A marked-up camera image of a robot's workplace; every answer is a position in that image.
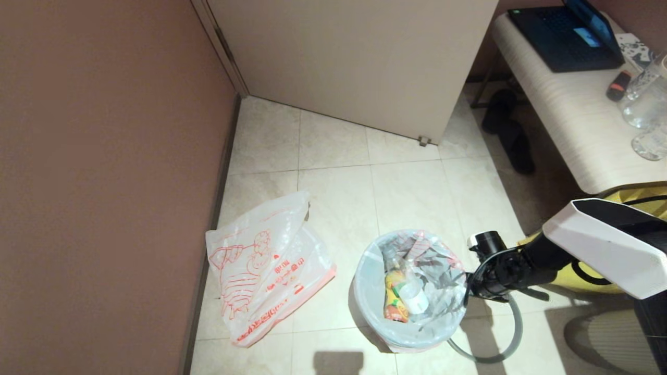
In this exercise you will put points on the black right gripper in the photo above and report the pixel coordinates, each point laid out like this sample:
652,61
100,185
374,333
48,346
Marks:
492,278

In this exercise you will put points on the spare white plastic bag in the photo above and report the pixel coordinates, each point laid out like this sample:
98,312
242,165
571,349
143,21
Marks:
371,281

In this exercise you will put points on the black round trash bin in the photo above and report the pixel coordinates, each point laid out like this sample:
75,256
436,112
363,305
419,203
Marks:
372,317

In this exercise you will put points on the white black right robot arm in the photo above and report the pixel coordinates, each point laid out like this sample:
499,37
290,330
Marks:
604,245

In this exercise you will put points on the white red-printed plastic bag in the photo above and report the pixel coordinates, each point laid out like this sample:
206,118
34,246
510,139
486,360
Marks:
260,271

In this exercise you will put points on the clear plastic water bottle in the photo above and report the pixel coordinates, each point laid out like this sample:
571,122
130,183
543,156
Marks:
417,302

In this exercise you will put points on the orange yellow snack wrapper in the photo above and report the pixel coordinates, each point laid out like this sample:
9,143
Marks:
396,312

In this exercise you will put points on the black slipper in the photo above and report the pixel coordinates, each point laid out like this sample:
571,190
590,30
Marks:
518,148
499,109

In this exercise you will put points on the beige striped stool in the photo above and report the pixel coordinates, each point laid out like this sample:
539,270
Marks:
609,344

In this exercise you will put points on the small metal door stopper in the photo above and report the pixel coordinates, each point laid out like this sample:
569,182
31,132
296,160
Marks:
424,141

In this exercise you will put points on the cream striped bench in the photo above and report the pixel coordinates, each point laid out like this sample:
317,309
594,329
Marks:
568,114

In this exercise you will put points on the clear glass cup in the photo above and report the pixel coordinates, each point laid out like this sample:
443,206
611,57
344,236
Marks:
650,145
645,110

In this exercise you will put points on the black orange handheld device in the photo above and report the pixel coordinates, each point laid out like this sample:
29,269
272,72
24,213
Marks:
618,86

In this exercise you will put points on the dark blue laptop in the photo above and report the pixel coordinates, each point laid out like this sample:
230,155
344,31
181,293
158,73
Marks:
563,36

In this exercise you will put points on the clear ribbed glass bottle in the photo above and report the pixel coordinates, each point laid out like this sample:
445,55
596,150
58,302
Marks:
646,75

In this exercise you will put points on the beige door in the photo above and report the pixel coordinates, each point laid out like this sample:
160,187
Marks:
354,62

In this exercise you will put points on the white black patterned card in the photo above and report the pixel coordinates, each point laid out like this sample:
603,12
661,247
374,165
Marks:
634,51

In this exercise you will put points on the beige door frame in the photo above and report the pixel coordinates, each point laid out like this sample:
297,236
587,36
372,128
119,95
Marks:
219,41

